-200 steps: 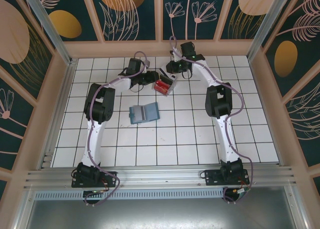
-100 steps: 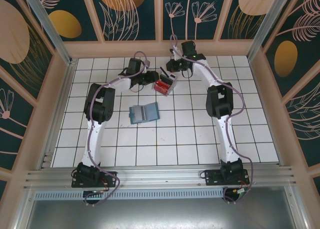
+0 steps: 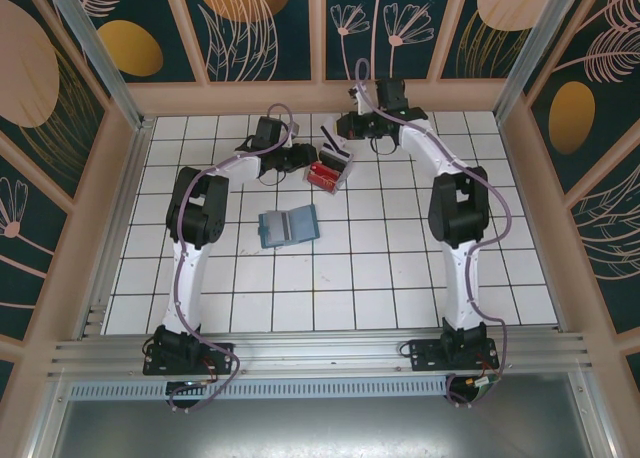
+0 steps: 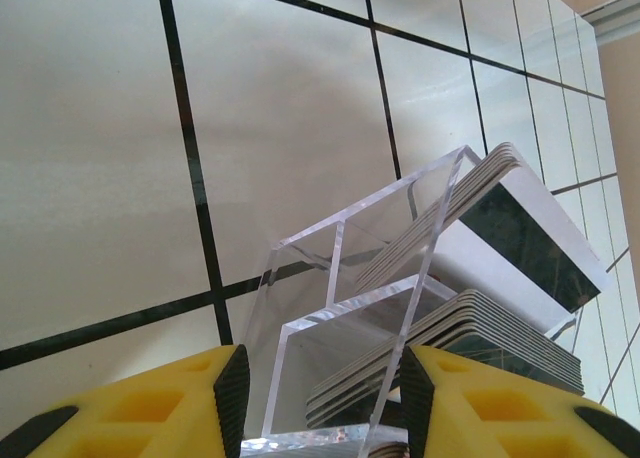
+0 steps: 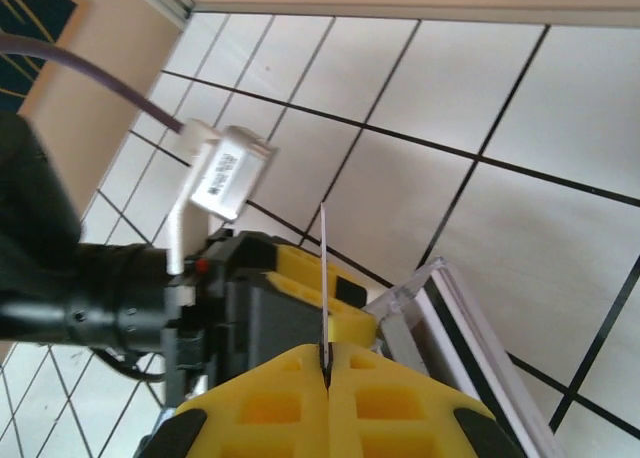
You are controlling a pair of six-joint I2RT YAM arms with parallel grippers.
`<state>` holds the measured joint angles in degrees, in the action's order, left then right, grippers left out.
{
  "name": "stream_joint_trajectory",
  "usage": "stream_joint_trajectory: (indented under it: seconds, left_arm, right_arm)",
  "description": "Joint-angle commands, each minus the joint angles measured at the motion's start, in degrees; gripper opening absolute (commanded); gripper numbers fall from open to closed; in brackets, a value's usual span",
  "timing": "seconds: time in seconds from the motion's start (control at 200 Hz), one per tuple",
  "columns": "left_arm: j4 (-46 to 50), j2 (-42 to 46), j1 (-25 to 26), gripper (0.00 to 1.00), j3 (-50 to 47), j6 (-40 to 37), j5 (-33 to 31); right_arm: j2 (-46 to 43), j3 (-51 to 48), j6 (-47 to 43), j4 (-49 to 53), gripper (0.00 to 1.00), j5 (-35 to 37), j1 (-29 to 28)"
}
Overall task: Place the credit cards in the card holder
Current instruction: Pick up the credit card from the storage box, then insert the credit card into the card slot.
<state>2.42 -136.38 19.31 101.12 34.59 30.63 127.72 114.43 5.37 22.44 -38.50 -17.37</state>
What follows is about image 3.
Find wall panel large pink circle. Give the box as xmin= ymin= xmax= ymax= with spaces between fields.
xmin=0 ymin=0 xmax=112 ymax=204

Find clear plastic card box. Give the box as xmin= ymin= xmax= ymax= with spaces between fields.
xmin=302 ymin=145 xmax=355 ymax=195

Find wall panel pink flowers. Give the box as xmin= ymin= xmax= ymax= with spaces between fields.
xmin=324 ymin=0 xmax=459 ymax=82

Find wall panel small orange oval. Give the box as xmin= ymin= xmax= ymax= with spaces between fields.
xmin=74 ymin=0 xmax=209 ymax=84

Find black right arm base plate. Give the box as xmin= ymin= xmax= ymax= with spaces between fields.
xmin=409 ymin=336 xmax=499 ymax=372

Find grey card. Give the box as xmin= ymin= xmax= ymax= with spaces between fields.
xmin=263 ymin=211 xmax=294 ymax=245

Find wall panel single pink flower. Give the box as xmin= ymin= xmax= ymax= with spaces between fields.
xmin=0 ymin=127 xmax=71 ymax=342

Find long aluminium frame rail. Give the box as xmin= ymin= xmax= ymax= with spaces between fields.
xmin=47 ymin=330 xmax=596 ymax=379

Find small green circuit board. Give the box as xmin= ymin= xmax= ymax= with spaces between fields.
xmin=467 ymin=374 xmax=501 ymax=395

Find red card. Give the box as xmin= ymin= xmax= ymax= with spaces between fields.
xmin=307 ymin=161 xmax=342 ymax=188

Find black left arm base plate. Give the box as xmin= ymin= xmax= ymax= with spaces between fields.
xmin=142 ymin=338 xmax=236 ymax=377

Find short aluminium side rail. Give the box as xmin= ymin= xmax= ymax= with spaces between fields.
xmin=77 ymin=117 xmax=156 ymax=340

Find blue card holder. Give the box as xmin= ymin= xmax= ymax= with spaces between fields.
xmin=257 ymin=204 xmax=320 ymax=251

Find white card dark stripe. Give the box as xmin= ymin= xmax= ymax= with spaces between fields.
xmin=319 ymin=122 xmax=355 ymax=163

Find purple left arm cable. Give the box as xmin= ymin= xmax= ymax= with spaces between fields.
xmin=167 ymin=102 xmax=301 ymax=414

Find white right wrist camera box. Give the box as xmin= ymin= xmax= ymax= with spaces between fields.
xmin=347 ymin=84 xmax=372 ymax=115

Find wall panel pink leaves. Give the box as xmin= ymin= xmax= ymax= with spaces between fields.
xmin=569 ymin=137 xmax=640 ymax=337

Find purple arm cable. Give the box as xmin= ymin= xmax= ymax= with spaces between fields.
xmin=167 ymin=102 xmax=301 ymax=414
xmin=353 ymin=57 xmax=512 ymax=379

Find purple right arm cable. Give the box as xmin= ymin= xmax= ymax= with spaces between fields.
xmin=353 ymin=57 xmax=512 ymax=379

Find grey metal sheet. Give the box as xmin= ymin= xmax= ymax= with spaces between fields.
xmin=47 ymin=395 xmax=609 ymax=458

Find wall panel orange oval leaves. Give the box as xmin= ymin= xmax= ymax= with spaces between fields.
xmin=522 ymin=0 xmax=640 ymax=197

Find aluminium corner post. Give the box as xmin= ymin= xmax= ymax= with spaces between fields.
xmin=39 ymin=0 xmax=154 ymax=132
xmin=494 ymin=0 xmax=599 ymax=122

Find grey slotted cable duct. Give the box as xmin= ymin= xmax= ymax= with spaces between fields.
xmin=67 ymin=375 xmax=450 ymax=403

